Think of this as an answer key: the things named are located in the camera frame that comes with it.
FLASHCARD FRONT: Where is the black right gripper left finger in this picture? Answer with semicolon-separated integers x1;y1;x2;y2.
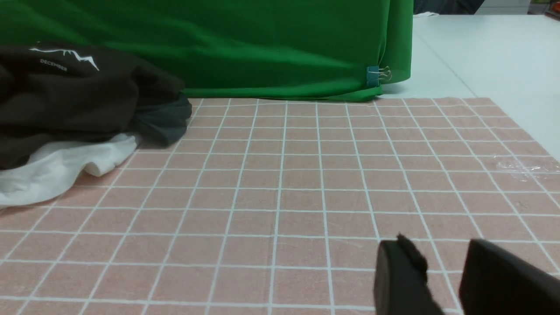
373;234;444;315

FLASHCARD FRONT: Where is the dark gray long-sleeved shirt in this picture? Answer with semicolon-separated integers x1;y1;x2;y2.
0;42;184;170

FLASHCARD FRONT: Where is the green backdrop cloth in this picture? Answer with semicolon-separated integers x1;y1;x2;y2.
1;0;414;102

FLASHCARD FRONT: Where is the white shirt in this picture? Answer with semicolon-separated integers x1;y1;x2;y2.
0;133;141;209

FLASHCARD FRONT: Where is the pink checkered tablecloth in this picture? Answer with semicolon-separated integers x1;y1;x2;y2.
1;98;559;315

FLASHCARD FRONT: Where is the blue binder clip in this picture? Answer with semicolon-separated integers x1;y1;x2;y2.
366;66;392;88

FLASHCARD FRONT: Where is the dark teal gray shirt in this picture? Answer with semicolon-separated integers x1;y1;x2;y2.
127;94;193;149

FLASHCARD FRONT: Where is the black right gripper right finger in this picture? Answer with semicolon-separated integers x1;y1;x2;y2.
459;239;560;315

